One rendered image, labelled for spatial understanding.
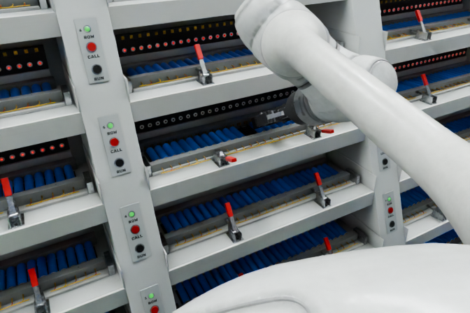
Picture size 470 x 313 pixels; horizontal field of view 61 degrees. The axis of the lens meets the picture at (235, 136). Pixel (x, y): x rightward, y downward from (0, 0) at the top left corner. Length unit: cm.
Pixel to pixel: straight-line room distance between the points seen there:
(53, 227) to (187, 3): 53
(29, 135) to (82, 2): 27
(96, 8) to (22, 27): 14
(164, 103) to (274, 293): 71
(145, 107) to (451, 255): 72
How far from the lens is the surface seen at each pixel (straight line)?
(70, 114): 83
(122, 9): 86
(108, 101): 83
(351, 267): 20
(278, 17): 63
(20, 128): 83
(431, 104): 134
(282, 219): 105
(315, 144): 104
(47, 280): 97
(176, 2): 89
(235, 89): 92
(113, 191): 86
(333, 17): 118
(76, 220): 87
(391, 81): 69
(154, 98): 85
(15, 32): 84
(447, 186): 39
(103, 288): 94
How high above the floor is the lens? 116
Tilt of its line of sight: 10 degrees down
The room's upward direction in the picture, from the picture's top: 10 degrees counter-clockwise
